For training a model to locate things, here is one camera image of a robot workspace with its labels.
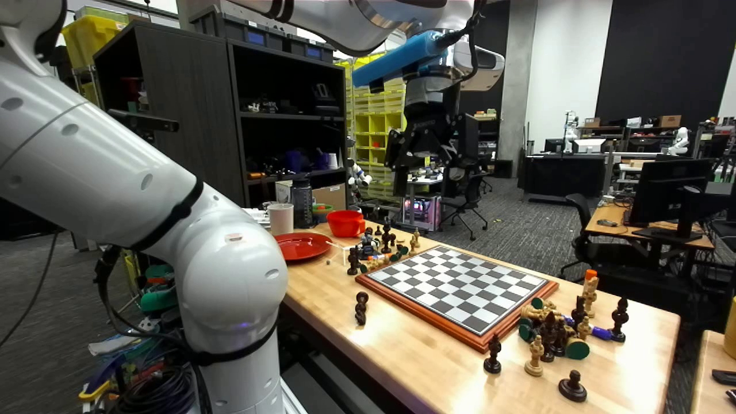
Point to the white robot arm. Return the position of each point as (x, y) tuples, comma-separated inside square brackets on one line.
[(73, 164)]

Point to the cluster of chess pieces left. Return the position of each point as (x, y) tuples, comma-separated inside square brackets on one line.
[(381, 247)]

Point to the dark chess piece near board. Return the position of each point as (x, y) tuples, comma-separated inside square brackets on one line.
[(362, 306)]

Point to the light brown chess piece front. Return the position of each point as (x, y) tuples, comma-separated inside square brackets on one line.
[(537, 349)]

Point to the light brown knight piece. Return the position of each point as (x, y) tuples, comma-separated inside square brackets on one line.
[(590, 293)]

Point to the dark chess piece far right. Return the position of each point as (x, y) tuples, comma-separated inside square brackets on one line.
[(619, 318)]

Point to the red bowl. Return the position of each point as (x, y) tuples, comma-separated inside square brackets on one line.
[(345, 224)]

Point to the dark water bottle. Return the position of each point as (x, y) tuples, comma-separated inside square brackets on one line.
[(302, 199)]

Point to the red plate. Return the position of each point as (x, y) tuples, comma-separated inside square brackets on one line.
[(300, 247)]

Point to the white cup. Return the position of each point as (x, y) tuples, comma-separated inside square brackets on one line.
[(282, 217)]

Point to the yellow bin rack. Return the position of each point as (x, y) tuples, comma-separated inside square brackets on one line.
[(372, 118)]

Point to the black office chair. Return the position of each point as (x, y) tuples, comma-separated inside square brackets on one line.
[(463, 175)]

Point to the dark metal shelving unit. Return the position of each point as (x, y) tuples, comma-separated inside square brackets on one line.
[(243, 114)]

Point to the blue padded sensor bar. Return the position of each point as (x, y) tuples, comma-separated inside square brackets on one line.
[(414, 50)]

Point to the dark pawn front left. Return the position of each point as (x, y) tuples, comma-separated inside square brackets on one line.
[(492, 363)]

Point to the dark pawn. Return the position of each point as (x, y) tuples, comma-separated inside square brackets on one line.
[(571, 387), (492, 363)]

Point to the green round object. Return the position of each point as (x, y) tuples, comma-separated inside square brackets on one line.
[(578, 349)]

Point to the blue cap expo marker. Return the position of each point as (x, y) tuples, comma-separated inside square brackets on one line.
[(603, 333)]

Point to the dark pawn front right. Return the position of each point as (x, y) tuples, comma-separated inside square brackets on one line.
[(571, 387)]

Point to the black computer monitor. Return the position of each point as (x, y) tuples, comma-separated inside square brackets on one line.
[(661, 189)]

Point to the wooden chessboard with red frame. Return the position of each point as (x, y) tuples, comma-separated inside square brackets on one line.
[(466, 294)]

